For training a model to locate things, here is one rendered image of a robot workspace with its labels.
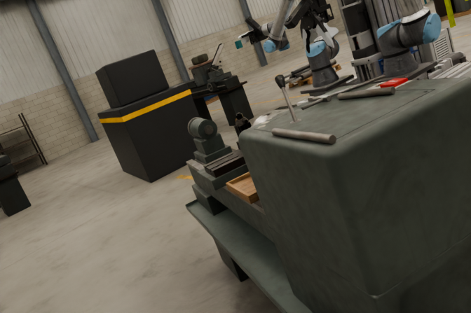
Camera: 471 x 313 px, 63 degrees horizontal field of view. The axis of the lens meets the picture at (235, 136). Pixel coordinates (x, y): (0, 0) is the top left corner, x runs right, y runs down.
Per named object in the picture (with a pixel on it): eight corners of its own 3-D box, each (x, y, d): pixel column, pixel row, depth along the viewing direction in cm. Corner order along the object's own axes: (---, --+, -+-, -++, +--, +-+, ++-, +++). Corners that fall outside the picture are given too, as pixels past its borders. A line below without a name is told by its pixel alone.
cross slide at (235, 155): (282, 145, 219) (280, 138, 218) (215, 178, 206) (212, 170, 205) (268, 142, 235) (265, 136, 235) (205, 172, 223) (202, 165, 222)
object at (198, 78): (181, 133, 954) (154, 68, 917) (209, 119, 1006) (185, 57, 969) (237, 127, 773) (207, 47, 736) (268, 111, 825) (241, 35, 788)
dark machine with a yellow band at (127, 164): (214, 150, 659) (171, 40, 617) (151, 183, 605) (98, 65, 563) (176, 146, 816) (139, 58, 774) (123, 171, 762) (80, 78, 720)
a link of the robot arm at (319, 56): (307, 71, 219) (300, 48, 216) (317, 65, 229) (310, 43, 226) (326, 66, 212) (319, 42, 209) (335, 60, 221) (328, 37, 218)
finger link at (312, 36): (319, 49, 140) (322, 26, 133) (306, 54, 138) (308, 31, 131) (314, 45, 142) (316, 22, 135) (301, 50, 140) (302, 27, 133)
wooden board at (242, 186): (315, 170, 183) (313, 162, 182) (251, 204, 172) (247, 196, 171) (285, 161, 211) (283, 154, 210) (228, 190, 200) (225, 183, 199)
